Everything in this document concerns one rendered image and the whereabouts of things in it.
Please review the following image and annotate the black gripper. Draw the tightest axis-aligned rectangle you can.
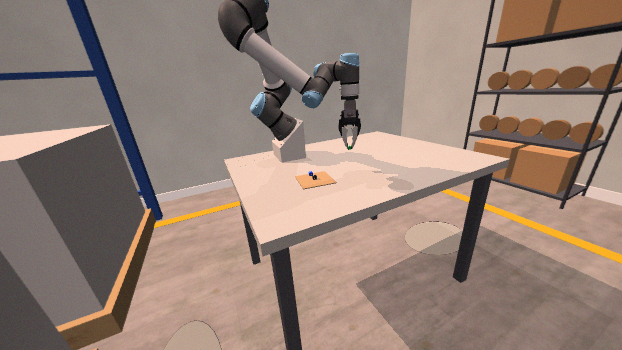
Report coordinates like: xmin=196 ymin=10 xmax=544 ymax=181
xmin=338 ymin=95 xmax=361 ymax=149

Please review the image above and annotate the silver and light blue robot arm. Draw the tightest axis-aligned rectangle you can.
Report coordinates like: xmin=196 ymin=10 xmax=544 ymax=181
xmin=218 ymin=0 xmax=360 ymax=141

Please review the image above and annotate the orange flat mat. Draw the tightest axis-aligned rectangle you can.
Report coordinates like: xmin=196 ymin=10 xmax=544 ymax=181
xmin=295 ymin=171 xmax=336 ymax=189

